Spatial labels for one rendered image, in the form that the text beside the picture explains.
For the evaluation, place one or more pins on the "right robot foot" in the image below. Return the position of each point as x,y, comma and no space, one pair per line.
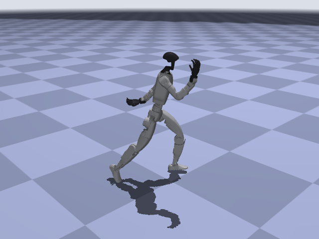
116,175

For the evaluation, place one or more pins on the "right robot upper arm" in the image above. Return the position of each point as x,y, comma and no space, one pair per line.
164,81

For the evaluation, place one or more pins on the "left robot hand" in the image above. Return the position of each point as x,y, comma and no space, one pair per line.
134,102

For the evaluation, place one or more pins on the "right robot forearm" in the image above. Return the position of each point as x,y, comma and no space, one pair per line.
185,91

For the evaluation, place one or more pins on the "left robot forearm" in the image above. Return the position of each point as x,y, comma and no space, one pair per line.
148,95

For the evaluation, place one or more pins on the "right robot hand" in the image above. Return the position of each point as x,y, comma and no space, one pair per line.
195,69

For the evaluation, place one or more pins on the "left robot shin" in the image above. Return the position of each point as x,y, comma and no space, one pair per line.
177,150

